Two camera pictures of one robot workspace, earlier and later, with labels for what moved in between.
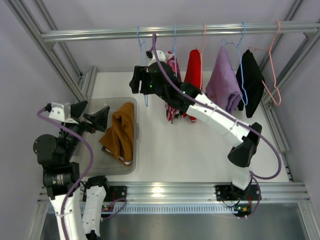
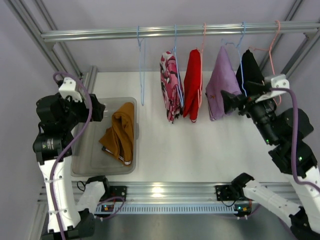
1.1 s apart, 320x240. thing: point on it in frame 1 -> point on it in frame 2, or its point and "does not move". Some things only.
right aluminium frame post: [269, 100] does not move
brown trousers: [119, 139] does not move
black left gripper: [81, 121] -> [90, 110]
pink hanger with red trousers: [202, 51] does not move
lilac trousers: [223, 86] does not move
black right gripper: [144, 81] -> [246, 104]
